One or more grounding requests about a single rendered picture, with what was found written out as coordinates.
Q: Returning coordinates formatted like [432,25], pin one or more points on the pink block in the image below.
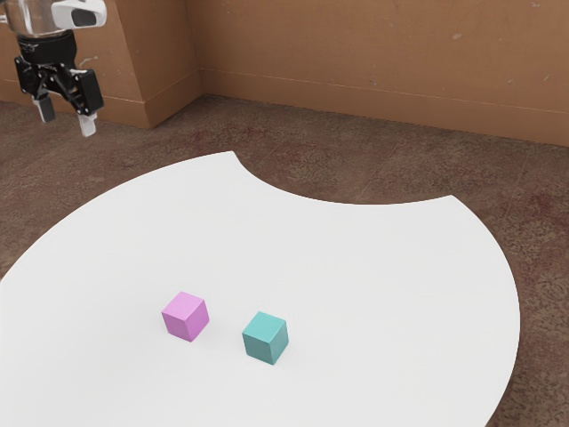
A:
[185,316]

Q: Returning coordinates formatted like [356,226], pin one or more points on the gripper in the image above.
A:
[46,51]

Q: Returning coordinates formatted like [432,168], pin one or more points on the teal block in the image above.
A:
[265,338]

